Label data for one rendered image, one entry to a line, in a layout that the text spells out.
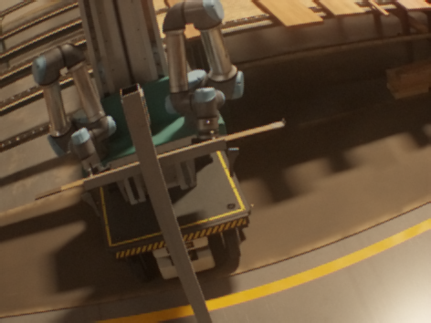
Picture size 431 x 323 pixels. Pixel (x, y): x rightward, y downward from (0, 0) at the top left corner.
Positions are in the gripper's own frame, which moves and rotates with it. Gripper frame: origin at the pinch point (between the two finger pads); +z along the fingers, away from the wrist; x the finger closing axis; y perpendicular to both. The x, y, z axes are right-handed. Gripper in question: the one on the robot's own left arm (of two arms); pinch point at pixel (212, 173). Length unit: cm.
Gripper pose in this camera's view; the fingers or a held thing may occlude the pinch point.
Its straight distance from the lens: 240.0
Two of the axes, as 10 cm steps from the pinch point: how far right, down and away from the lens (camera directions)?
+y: 0.7, 1.8, -9.8
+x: 9.9, -1.1, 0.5
